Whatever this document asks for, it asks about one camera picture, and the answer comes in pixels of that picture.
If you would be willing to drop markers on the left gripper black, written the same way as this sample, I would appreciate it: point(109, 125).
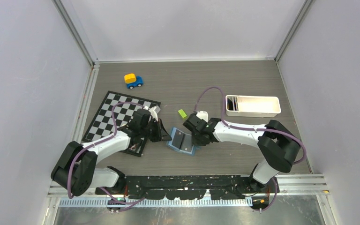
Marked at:
point(161, 134)

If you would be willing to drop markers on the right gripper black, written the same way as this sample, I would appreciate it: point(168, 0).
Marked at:
point(197, 143)

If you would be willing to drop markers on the black credit card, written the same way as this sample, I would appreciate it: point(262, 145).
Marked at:
point(187, 146)
point(177, 139)

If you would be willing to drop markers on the blue card holder wallet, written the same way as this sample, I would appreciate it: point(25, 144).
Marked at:
point(169, 143)

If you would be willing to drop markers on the stack of credit cards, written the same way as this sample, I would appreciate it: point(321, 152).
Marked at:
point(232, 104)

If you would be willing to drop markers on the white plastic box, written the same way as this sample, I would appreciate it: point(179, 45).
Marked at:
point(255, 106)

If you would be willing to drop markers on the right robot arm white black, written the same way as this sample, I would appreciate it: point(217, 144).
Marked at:
point(277, 144)

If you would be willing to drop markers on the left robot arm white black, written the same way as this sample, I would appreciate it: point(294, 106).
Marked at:
point(76, 169)

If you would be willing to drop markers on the green block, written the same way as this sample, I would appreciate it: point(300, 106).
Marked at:
point(182, 113)

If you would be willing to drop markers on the black white chessboard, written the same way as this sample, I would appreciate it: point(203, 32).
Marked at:
point(102, 123)

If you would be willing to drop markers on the blue yellow toy car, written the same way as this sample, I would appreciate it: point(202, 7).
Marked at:
point(131, 80)

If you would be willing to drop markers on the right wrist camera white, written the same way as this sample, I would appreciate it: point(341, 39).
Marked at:
point(203, 115)

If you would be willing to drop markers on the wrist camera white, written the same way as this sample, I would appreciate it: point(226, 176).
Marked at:
point(203, 115)
point(154, 112)

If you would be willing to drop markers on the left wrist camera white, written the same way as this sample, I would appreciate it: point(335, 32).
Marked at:
point(154, 112)

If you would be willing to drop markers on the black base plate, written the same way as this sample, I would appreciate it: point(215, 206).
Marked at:
point(188, 187)

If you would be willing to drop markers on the aluminium frame rail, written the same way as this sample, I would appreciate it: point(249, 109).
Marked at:
point(289, 185)

